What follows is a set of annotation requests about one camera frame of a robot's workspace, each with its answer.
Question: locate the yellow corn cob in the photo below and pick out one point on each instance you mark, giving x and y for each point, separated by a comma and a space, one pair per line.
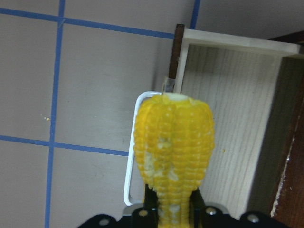
173, 143

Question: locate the dark brown wooden cabinet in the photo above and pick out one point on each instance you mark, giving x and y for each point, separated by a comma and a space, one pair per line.
288, 206

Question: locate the light wood drawer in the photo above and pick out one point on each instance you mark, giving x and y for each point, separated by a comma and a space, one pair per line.
250, 85

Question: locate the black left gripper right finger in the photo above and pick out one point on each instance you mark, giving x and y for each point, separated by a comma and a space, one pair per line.
208, 216

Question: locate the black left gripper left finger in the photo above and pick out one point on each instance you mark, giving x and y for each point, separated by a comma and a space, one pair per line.
135, 216

